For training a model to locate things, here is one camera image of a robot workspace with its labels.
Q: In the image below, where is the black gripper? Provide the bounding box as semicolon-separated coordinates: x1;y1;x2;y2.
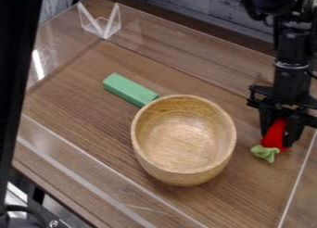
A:
247;83;317;148

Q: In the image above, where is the red plush strawberry toy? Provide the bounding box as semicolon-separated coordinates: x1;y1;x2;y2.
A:
251;118;288;163

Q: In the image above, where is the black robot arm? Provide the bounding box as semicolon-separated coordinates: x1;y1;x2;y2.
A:
243;0;317;148

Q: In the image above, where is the wooden bowl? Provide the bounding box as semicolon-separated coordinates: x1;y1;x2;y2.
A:
130;95;237;186

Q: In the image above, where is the green rectangular block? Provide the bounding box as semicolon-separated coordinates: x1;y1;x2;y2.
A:
104;73;160;108

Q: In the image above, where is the clear acrylic tray enclosure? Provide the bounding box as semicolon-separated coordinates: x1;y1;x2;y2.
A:
14;0;317;228

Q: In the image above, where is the black metal bracket with bolt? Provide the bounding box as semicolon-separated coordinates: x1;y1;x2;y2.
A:
27;184;73;228

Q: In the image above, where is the black cable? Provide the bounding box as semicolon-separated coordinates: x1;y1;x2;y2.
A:
0;203;42;228

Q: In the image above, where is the black vertical post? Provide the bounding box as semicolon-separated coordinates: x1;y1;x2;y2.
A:
0;0;42;207

